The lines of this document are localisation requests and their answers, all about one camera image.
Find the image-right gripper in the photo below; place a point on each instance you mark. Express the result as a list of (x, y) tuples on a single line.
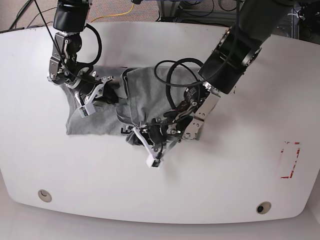
[(158, 137)]

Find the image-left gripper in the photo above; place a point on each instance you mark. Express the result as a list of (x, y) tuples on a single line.
[(87, 92)]

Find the grey t-shirt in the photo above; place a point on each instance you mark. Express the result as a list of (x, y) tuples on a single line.
[(142, 97)]

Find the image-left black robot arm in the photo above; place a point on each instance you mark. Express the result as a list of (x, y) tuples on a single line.
[(70, 20)]

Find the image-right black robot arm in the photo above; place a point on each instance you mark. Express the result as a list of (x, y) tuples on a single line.
[(255, 21)]

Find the left table grommet hole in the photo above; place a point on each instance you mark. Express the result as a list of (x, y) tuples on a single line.
[(45, 196)]

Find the table grommet hole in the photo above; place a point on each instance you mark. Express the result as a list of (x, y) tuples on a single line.
[(45, 196), (263, 207)]

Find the right table grommet hole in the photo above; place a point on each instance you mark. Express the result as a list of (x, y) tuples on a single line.
[(263, 207)]

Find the red tape rectangle marking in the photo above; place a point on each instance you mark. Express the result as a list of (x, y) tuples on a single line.
[(289, 156)]

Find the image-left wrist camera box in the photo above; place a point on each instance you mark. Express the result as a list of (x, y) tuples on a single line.
[(86, 110)]

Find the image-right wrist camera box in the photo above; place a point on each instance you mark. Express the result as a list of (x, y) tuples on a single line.
[(153, 162)]

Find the aluminium frame stand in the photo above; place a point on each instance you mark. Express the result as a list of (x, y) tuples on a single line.
[(175, 11)]

